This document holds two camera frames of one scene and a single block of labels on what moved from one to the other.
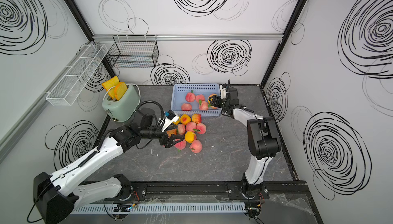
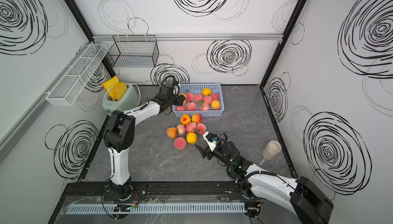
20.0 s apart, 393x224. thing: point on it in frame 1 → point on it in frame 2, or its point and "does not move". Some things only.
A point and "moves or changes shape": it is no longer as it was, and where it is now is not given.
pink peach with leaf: x=202 y=127 does not move
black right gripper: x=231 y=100 → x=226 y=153
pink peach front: x=196 y=146 → x=207 y=98
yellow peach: x=189 y=136 does not move
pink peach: x=199 y=96 does not move
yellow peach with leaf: x=177 y=122 → x=183 y=94
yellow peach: x=211 y=95 → x=206 y=91
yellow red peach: x=185 y=119 does not move
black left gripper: x=173 y=137 → x=180 y=99
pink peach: x=190 y=96 does not move
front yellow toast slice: x=120 y=89 does not move
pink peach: x=186 y=107 moves or changes shape
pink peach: x=180 y=145 does not move
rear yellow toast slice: x=109 y=85 does not move
